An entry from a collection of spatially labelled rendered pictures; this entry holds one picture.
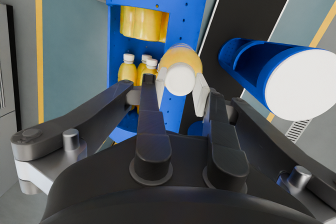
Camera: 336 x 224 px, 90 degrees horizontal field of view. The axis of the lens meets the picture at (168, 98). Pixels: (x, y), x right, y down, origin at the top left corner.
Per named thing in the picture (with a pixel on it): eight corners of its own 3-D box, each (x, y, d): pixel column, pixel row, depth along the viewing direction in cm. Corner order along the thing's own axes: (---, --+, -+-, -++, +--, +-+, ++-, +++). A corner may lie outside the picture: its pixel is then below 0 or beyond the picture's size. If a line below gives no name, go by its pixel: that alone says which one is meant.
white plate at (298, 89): (366, 63, 57) (363, 63, 59) (292, 38, 56) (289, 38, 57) (316, 129, 68) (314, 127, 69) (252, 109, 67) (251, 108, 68)
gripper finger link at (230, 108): (211, 102, 14) (247, 109, 14) (204, 86, 19) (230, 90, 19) (207, 118, 15) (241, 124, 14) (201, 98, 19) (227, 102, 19)
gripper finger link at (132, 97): (150, 109, 15) (116, 104, 15) (156, 91, 19) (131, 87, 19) (152, 93, 14) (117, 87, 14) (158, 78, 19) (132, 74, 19)
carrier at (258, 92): (258, 43, 139) (225, 33, 138) (365, 62, 58) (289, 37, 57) (242, 75, 150) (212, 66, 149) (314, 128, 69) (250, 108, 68)
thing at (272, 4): (170, 129, 194) (170, 136, 180) (221, -21, 137) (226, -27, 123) (213, 141, 196) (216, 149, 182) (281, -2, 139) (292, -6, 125)
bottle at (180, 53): (195, 42, 39) (206, 49, 22) (195, 72, 41) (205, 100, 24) (164, 44, 40) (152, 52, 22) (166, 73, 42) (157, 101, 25)
